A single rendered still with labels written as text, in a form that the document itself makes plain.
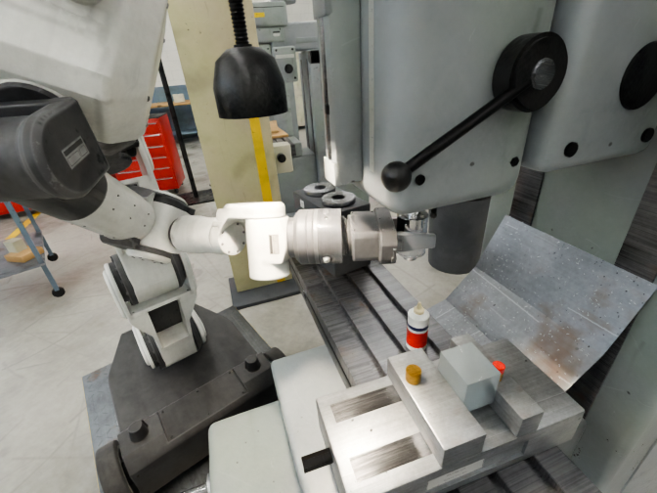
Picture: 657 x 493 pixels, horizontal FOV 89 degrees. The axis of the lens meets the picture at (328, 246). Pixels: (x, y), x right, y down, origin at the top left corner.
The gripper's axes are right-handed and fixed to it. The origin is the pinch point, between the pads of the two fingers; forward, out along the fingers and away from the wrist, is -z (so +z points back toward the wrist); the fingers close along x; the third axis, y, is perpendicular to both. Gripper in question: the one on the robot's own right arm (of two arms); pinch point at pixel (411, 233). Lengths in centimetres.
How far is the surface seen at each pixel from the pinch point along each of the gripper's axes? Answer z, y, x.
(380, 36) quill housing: 6.4, -26.2, -9.3
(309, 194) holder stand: 20.1, 7.7, 40.4
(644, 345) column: -41.2, 22.1, -3.3
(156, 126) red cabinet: 242, 36, 383
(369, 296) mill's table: 5.2, 26.9, 18.6
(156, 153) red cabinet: 251, 68, 381
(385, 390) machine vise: 5.1, 19.9, -13.5
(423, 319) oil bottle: -3.6, 18.5, 0.7
